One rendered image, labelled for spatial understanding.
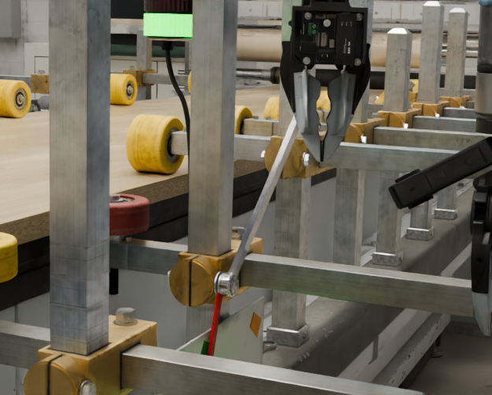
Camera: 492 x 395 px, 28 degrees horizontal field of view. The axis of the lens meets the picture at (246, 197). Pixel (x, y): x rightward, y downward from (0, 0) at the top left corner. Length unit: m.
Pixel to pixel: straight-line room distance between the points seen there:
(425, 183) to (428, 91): 0.99
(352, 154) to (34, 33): 10.05
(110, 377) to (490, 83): 0.43
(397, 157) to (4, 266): 0.54
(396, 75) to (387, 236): 0.28
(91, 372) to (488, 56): 0.45
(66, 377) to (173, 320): 0.66
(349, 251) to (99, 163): 0.76
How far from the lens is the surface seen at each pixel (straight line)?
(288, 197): 1.24
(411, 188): 0.97
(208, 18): 0.99
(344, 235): 1.49
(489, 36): 0.94
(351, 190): 1.48
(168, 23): 1.00
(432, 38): 1.94
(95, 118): 0.78
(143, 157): 1.34
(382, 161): 1.24
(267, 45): 3.73
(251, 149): 1.30
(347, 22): 0.93
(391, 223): 1.73
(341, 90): 0.98
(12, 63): 11.37
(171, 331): 1.44
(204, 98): 1.00
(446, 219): 2.22
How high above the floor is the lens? 1.10
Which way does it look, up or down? 10 degrees down
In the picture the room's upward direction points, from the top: 2 degrees clockwise
